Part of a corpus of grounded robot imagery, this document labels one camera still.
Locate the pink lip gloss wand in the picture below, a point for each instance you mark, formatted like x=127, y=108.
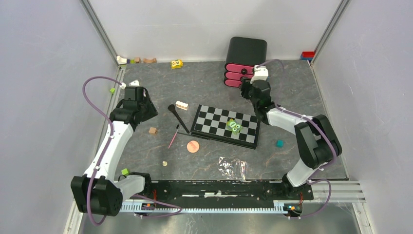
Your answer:
x=174, y=136

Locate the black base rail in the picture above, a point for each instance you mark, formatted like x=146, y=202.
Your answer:
x=222, y=194

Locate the teal cube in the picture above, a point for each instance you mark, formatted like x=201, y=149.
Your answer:
x=280, y=143

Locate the white lego brick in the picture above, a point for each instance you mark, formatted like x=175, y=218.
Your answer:
x=182, y=105

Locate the wooden arch block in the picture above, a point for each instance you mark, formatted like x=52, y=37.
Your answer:
x=149, y=60

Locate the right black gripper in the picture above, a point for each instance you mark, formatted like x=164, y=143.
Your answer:
x=246, y=84

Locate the black white chessboard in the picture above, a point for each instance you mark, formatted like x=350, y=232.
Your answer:
x=210, y=122

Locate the clear plastic wrapper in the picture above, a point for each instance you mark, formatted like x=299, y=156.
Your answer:
x=233, y=168

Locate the small green block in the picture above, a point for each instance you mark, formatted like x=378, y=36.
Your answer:
x=125, y=172

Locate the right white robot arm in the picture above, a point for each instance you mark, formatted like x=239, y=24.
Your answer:
x=317, y=142

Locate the red blue blocks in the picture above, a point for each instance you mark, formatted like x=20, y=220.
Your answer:
x=307, y=55

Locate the black makeup brush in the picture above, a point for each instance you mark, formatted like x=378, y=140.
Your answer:
x=172, y=109

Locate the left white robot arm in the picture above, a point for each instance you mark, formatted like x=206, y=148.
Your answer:
x=96, y=191

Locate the brown wooden cube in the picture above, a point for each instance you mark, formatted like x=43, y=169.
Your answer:
x=153, y=131

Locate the white toy block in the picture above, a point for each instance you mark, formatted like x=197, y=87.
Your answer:
x=120, y=60

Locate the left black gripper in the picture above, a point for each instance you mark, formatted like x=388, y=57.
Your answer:
x=152, y=111

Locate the yellow toy block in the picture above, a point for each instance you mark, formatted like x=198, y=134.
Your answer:
x=176, y=64

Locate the green owl toy block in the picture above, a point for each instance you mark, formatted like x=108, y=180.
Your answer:
x=233, y=126

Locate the round pink powder puff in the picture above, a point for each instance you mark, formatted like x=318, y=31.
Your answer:
x=193, y=146

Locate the black drawer cabinet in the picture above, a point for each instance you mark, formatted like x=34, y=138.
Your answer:
x=246, y=51

